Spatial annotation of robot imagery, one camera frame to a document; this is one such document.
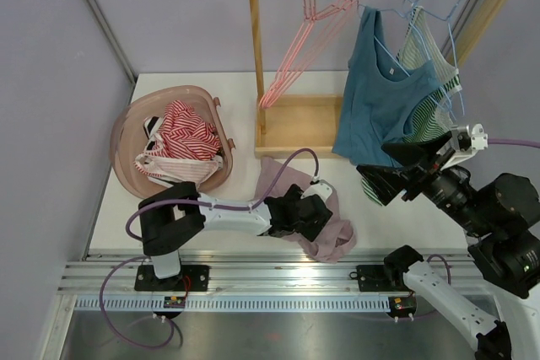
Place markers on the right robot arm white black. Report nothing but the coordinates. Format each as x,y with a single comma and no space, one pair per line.
499,216

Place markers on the white slotted cable duct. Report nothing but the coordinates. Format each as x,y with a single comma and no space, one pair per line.
237,304

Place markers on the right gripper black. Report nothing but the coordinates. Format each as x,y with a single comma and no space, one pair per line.
387,180

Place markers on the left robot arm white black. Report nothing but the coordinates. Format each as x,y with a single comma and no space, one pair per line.
171,218

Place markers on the green white striped tank top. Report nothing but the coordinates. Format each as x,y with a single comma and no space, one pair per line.
429,120

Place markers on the red white striped tank top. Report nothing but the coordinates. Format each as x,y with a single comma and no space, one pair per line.
185,148

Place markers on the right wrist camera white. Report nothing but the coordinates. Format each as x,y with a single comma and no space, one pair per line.
465,142

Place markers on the mauve pink tank top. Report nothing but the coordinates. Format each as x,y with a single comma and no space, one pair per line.
338,236

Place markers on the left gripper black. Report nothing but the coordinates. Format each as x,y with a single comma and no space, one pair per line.
310,230

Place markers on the pink translucent plastic basin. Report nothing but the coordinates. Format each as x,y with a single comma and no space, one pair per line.
128,137

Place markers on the black white striped tank top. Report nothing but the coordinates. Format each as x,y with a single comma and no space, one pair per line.
152,125

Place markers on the wooden clothes rack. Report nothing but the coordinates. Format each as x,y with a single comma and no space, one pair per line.
310,120

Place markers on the aluminium mounting rail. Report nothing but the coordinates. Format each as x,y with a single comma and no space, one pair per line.
283,274

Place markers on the teal blue tank top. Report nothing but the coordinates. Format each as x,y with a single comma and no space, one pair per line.
379,98

